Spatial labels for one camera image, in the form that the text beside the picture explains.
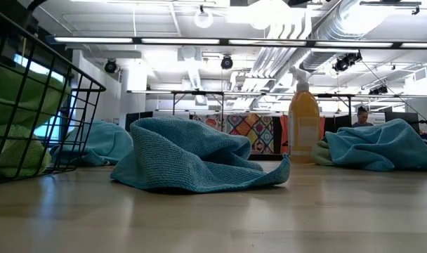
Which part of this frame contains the silver ventilation duct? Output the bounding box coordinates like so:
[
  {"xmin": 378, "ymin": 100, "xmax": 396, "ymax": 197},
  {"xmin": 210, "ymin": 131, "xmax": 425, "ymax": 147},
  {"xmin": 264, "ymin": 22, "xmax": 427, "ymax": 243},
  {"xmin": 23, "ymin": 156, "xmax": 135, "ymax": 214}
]
[{"xmin": 299, "ymin": 0, "xmax": 393, "ymax": 73}]

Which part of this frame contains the black metal table frame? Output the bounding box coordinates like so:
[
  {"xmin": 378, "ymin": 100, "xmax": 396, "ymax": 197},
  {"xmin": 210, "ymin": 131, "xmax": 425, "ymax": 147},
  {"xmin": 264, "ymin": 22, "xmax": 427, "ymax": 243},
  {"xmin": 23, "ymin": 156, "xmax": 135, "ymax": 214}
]
[{"xmin": 248, "ymin": 153, "xmax": 291, "ymax": 162}]

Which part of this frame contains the black overhead light bar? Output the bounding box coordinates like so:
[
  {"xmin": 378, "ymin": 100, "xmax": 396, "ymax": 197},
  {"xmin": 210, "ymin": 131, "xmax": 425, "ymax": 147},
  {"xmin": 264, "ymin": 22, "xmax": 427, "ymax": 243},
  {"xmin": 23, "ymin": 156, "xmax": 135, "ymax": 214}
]
[{"xmin": 46, "ymin": 36, "xmax": 427, "ymax": 49}]

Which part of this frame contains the person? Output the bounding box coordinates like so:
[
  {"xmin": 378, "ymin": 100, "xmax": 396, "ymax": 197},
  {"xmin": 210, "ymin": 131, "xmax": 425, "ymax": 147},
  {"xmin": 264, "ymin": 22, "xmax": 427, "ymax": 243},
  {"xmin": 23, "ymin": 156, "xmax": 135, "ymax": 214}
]
[{"xmin": 352, "ymin": 106, "xmax": 374, "ymax": 128}]

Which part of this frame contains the white ring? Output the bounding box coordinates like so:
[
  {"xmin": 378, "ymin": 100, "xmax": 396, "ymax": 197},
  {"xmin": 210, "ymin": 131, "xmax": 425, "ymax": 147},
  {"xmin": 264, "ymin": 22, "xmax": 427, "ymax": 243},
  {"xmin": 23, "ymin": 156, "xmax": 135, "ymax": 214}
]
[{"xmin": 194, "ymin": 8, "xmax": 214, "ymax": 29}]

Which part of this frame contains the blue microfiber towel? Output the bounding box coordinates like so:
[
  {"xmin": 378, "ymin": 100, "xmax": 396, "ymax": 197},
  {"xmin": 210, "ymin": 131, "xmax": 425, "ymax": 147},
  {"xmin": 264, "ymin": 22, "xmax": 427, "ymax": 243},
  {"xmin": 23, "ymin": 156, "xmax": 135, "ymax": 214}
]
[
  {"xmin": 324, "ymin": 118, "xmax": 427, "ymax": 172},
  {"xmin": 48, "ymin": 120, "xmax": 134, "ymax": 167},
  {"xmin": 110, "ymin": 115, "xmax": 292, "ymax": 194}
]

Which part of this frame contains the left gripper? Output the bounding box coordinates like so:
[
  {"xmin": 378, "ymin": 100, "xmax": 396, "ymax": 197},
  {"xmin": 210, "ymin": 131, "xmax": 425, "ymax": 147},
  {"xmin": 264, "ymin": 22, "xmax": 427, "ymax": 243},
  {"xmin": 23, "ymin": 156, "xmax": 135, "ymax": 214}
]
[{"xmin": 0, "ymin": 0, "xmax": 41, "ymax": 67}]

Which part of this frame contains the black wire basket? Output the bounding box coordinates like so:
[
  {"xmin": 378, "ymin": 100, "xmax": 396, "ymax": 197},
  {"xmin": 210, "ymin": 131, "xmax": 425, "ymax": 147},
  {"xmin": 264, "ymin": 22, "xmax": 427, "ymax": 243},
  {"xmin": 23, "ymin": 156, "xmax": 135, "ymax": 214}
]
[{"xmin": 0, "ymin": 4, "xmax": 107, "ymax": 186}]

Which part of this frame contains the black background table frame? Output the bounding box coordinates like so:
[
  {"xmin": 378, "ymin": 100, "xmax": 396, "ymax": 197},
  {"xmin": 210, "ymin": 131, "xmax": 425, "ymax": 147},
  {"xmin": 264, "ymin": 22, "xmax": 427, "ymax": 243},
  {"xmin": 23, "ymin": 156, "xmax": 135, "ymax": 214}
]
[{"xmin": 127, "ymin": 89, "xmax": 427, "ymax": 117}]

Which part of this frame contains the colourful patchwork quilt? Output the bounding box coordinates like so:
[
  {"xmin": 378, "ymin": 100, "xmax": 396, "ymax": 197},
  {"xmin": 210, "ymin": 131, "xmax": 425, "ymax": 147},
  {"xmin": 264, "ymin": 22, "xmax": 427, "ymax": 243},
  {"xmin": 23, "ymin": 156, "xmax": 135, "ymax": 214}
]
[{"xmin": 192, "ymin": 112, "xmax": 276, "ymax": 155}]

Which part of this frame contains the black monitor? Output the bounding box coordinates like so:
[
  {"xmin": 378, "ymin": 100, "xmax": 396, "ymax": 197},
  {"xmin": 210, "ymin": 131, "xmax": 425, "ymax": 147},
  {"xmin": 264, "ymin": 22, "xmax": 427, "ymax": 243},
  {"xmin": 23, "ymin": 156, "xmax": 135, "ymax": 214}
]
[
  {"xmin": 124, "ymin": 111, "xmax": 154, "ymax": 133},
  {"xmin": 384, "ymin": 111, "xmax": 421, "ymax": 126}
]

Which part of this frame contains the orange spray bottle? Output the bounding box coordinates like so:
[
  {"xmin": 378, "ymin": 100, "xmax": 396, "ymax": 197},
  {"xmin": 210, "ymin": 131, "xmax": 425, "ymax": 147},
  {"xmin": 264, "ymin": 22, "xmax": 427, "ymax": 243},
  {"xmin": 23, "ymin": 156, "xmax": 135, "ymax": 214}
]
[{"xmin": 287, "ymin": 66, "xmax": 322, "ymax": 164}]

